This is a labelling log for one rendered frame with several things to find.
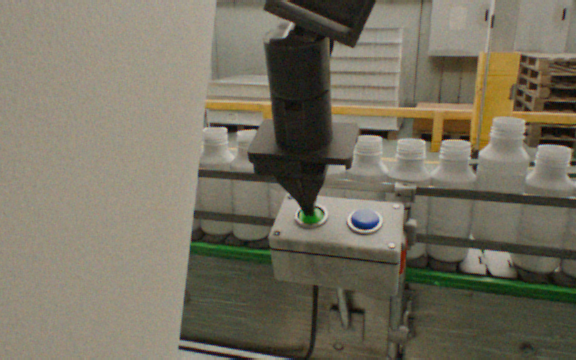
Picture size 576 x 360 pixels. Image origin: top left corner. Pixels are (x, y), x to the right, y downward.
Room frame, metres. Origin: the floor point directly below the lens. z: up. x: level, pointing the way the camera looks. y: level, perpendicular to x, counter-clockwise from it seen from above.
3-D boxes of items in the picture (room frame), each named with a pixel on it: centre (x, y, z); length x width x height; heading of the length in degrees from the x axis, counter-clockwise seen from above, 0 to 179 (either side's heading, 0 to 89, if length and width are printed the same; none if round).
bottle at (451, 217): (0.61, -0.22, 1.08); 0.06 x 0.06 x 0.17
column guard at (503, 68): (4.88, -2.07, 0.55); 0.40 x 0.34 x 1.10; 75
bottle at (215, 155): (0.70, 0.12, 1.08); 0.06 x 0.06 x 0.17
